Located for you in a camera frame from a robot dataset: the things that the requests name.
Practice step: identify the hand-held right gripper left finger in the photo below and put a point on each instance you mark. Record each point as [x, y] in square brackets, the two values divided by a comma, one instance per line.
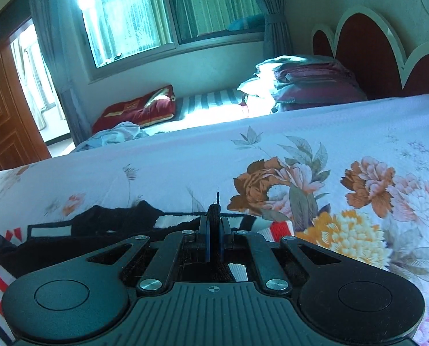
[171, 259]

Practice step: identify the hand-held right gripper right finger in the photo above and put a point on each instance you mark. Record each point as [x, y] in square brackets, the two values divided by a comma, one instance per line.
[268, 263]

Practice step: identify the striped cartoon print sweater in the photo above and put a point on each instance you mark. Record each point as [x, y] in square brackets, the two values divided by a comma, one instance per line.
[117, 220]

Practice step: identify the bed with floral sheet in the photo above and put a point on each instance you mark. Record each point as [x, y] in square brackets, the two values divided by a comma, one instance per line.
[164, 173]

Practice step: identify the light blue crumpled cloth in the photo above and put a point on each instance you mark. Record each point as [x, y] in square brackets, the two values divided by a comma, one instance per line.
[117, 135]

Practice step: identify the red embroidered pillow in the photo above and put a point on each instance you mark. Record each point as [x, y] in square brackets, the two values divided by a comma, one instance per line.
[138, 110]

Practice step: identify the striped mattress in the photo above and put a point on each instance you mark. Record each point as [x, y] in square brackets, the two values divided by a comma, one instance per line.
[207, 102]

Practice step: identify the stack of folded quilts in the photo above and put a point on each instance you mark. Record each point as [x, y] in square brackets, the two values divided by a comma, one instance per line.
[318, 83]

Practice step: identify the brown wooden door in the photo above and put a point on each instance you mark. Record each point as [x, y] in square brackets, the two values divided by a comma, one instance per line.
[9, 115]

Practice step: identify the grey-blue curtain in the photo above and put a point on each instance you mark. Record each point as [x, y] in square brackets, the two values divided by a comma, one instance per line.
[275, 21]
[56, 61]

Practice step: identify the red and white headboard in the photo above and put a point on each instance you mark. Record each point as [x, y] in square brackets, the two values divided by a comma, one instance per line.
[365, 47]

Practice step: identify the teal cushion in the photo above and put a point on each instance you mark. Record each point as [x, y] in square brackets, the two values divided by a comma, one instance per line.
[245, 23]

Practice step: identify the sliding glass window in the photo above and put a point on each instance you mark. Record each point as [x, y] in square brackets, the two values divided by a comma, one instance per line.
[171, 10]

